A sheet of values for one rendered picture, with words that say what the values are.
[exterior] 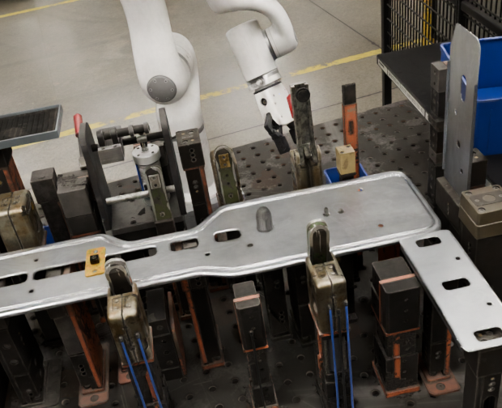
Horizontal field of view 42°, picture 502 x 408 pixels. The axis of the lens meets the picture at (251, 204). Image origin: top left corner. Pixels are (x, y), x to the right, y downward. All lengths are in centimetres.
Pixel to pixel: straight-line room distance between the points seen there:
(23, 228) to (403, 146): 121
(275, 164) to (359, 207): 77
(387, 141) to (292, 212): 87
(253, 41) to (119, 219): 53
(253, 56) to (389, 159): 65
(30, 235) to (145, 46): 51
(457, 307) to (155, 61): 89
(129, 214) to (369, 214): 54
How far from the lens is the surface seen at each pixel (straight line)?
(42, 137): 149
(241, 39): 161
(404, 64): 186
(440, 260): 122
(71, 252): 138
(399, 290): 118
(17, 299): 131
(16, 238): 145
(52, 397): 152
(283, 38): 161
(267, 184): 199
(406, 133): 219
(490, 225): 126
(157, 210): 140
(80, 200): 143
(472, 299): 115
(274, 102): 160
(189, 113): 171
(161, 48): 159
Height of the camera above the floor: 179
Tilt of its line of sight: 35 degrees down
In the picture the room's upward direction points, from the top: 9 degrees counter-clockwise
